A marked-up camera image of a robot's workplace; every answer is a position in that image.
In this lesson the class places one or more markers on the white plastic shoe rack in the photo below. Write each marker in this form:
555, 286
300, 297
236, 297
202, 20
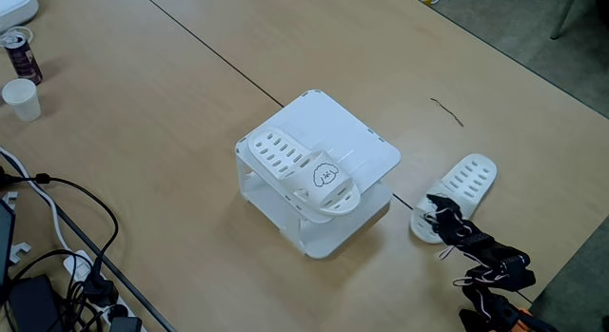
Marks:
333, 123

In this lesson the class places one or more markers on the white slipper with dog print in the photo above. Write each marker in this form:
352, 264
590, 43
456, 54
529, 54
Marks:
471, 175
304, 175

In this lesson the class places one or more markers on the white power strip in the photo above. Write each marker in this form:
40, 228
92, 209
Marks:
76, 265

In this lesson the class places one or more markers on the white paper cup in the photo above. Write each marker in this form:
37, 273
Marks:
23, 101

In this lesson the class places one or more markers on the white rounded device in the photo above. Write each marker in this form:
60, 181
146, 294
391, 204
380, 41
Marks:
14, 6

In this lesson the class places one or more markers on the black power brick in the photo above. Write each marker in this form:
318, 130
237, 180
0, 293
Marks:
33, 306

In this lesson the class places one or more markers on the grey chair leg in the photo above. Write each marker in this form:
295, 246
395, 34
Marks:
563, 18

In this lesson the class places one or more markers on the dark purple drink can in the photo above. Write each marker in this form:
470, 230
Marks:
24, 61

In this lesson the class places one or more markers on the black power plug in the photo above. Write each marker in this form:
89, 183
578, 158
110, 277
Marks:
100, 291

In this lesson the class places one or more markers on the black plug adapter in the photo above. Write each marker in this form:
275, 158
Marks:
124, 325

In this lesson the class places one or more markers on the small white plastic bracket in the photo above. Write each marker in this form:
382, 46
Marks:
19, 250
10, 197

